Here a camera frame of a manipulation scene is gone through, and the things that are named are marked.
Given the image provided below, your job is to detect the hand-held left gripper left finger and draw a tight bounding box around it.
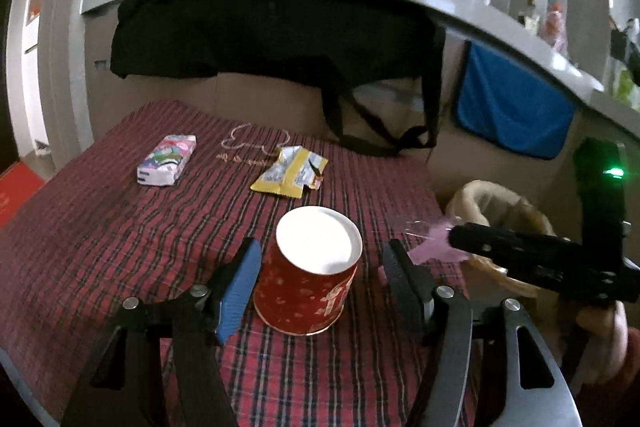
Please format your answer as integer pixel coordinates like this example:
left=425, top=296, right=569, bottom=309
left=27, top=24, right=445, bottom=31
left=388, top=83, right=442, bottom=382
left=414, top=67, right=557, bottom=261
left=60, top=237, right=264, bottom=427

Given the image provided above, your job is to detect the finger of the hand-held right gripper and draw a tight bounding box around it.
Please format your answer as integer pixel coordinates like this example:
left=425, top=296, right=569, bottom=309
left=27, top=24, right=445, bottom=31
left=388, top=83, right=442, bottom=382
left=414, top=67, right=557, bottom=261
left=449, top=221, right=640, bottom=308

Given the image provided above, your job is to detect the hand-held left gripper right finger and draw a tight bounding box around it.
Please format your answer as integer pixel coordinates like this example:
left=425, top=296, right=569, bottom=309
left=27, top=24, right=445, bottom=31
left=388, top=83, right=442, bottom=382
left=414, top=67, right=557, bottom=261
left=382, top=238, right=583, bottom=427

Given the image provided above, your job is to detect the red paper cup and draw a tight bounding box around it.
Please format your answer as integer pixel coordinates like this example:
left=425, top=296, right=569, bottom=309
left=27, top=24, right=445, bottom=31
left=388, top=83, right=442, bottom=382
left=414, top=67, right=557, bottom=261
left=252, top=205, right=364, bottom=337

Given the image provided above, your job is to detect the lined wicker wastebasket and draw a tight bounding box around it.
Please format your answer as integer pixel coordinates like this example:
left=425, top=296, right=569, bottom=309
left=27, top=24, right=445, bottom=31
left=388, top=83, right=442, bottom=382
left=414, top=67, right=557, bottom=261
left=444, top=179, right=562, bottom=299

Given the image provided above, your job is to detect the person's right forearm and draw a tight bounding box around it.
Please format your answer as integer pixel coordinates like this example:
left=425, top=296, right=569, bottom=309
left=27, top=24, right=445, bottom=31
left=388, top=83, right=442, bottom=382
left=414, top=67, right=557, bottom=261
left=607, top=327, right=640, bottom=414

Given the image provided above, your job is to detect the person's right hand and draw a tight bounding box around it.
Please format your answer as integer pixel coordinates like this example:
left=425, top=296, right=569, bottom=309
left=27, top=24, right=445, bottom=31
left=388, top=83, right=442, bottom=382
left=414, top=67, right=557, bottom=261
left=575, top=299, right=630, bottom=388

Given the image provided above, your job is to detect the yellow snack wrapper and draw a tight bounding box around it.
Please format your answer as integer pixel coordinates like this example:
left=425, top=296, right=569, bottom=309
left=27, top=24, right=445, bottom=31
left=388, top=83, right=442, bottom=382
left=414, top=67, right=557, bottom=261
left=249, top=145, right=330, bottom=198

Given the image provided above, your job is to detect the blue cloth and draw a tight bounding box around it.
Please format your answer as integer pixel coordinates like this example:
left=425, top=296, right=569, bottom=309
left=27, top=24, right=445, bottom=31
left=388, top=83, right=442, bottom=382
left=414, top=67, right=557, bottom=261
left=452, top=40, right=576, bottom=160

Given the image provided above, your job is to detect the red plaid tablecloth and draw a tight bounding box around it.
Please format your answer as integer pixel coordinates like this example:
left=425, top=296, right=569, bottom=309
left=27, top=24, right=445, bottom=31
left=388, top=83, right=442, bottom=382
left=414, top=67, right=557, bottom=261
left=0, top=99, right=482, bottom=427

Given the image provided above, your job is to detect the patterned tissue packet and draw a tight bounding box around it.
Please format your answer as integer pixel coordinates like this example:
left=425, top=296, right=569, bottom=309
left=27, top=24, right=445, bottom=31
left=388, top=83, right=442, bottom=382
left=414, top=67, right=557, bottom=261
left=136, top=134, right=198, bottom=188

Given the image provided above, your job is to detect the dark device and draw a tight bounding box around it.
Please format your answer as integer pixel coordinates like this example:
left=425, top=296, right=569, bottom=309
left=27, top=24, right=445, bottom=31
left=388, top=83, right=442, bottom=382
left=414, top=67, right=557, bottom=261
left=609, top=19, right=640, bottom=86

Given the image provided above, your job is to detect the blurry red item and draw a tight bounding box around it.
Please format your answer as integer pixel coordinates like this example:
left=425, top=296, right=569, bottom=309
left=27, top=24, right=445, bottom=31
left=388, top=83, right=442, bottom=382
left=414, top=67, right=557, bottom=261
left=542, top=1, right=569, bottom=56

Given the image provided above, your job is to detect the red doormat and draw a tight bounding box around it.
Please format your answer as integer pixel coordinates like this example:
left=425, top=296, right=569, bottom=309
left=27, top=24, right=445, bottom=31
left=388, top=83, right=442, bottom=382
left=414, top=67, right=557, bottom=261
left=0, top=162, right=44, bottom=228

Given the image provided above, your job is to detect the black tote bag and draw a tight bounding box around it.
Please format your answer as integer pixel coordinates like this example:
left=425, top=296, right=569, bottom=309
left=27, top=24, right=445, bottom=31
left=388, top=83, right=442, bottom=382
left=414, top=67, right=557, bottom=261
left=110, top=0, right=447, bottom=158

